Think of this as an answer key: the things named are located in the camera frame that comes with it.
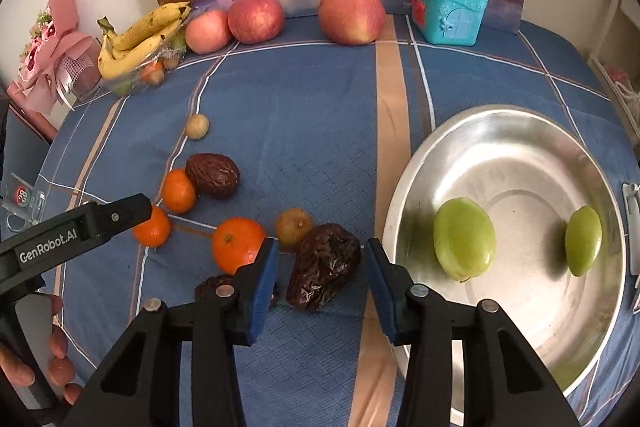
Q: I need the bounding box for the orange with stem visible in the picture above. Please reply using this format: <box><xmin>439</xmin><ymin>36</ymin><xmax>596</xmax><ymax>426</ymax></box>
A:
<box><xmin>211</xmin><ymin>217</ymin><xmax>267</xmax><ymax>276</ymax></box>

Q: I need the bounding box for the smooth brown date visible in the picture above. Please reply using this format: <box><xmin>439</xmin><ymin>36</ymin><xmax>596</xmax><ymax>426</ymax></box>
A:
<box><xmin>185</xmin><ymin>153</ymin><xmax>241</xmax><ymax>200</ymax></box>

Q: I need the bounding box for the slim green jujube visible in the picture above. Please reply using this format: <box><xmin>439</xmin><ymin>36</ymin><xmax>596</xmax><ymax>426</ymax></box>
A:
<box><xmin>564</xmin><ymin>205</ymin><xmax>602</xmax><ymax>278</ymax></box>

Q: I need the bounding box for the stainless steel plate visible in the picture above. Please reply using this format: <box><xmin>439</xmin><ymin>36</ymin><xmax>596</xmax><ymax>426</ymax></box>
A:
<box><xmin>381</xmin><ymin>104</ymin><xmax>628</xmax><ymax>426</ymax></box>

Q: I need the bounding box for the clear badge holder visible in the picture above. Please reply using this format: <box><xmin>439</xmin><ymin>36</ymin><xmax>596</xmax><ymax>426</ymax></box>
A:
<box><xmin>0</xmin><ymin>174</ymin><xmax>48</xmax><ymax>233</ymax></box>

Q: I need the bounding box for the pink flower bouquet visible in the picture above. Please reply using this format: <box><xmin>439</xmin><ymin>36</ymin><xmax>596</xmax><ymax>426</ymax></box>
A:
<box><xmin>6</xmin><ymin>0</ymin><xmax>103</xmax><ymax>112</ymax></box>

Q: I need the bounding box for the small pink apple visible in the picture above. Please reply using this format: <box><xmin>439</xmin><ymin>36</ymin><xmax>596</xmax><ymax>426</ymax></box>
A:
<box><xmin>185</xmin><ymin>10</ymin><xmax>234</xmax><ymax>55</ymax></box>

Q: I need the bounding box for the dark furniture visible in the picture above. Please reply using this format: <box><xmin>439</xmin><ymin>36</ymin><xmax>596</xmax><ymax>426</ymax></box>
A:
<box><xmin>0</xmin><ymin>104</ymin><xmax>53</xmax><ymax>188</ymax></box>

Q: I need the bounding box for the person's left hand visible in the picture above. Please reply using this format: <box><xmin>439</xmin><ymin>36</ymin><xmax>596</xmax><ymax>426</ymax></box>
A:
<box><xmin>0</xmin><ymin>295</ymin><xmax>84</xmax><ymax>407</ymax></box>

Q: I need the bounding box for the tan longan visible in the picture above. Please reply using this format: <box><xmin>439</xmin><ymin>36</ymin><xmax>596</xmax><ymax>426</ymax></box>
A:
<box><xmin>185</xmin><ymin>113</ymin><xmax>209</xmax><ymax>140</ymax></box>

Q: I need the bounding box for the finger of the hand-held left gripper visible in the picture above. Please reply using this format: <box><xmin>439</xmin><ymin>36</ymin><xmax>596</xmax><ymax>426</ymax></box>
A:
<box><xmin>84</xmin><ymin>193</ymin><xmax>153</xmax><ymax>241</ymax></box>

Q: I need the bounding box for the large green jujube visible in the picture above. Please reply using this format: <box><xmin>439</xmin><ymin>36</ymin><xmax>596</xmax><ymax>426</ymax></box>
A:
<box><xmin>432</xmin><ymin>198</ymin><xmax>497</xmax><ymax>283</ymax></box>

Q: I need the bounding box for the bunch of yellow bananas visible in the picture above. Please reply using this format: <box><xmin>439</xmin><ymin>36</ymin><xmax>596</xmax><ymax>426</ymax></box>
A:
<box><xmin>96</xmin><ymin>2</ymin><xmax>192</xmax><ymax>80</ymax></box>

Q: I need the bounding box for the large red apple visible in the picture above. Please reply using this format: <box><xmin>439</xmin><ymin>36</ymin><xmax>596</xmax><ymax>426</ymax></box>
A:
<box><xmin>319</xmin><ymin>0</ymin><xmax>387</xmax><ymax>46</ymax></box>

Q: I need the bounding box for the medium red apple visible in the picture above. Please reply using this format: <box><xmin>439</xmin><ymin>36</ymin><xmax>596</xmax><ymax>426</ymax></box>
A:
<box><xmin>228</xmin><ymin>0</ymin><xmax>286</xmax><ymax>44</ymax></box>

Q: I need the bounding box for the white phone stand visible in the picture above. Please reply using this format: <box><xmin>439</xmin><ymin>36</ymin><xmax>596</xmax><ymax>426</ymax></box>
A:
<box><xmin>621</xmin><ymin>182</ymin><xmax>640</xmax><ymax>314</ymax></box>

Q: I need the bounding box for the teal house-shaped box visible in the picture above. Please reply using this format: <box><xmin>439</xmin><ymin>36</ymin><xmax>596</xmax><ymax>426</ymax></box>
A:
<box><xmin>410</xmin><ymin>0</ymin><xmax>490</xmax><ymax>46</ymax></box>

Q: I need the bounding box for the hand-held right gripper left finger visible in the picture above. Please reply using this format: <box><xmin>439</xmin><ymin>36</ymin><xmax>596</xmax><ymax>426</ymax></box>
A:
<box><xmin>62</xmin><ymin>238</ymin><xmax>281</xmax><ymax>427</ymax></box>

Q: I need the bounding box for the small orange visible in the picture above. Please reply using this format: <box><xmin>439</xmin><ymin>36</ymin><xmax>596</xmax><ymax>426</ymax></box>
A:
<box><xmin>161</xmin><ymin>168</ymin><xmax>197</xmax><ymax>214</ymax></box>
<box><xmin>132</xmin><ymin>204</ymin><xmax>172</xmax><ymax>249</ymax></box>

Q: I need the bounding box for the dark wrinkled date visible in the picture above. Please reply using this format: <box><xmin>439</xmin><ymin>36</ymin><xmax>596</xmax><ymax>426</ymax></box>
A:
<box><xmin>285</xmin><ymin>223</ymin><xmax>362</xmax><ymax>313</ymax></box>

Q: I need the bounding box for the brownish longan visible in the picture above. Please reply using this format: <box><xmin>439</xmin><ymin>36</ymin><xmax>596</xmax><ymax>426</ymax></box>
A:
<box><xmin>275</xmin><ymin>208</ymin><xmax>314</xmax><ymax>253</ymax></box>

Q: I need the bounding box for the clear plastic fruit container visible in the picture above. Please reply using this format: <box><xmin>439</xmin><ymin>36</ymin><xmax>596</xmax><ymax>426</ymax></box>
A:
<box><xmin>107</xmin><ymin>41</ymin><xmax>189</xmax><ymax>96</ymax></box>

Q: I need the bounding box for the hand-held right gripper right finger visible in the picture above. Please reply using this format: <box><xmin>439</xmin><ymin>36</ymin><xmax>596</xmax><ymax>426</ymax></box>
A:
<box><xmin>364</xmin><ymin>237</ymin><xmax>583</xmax><ymax>427</ymax></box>

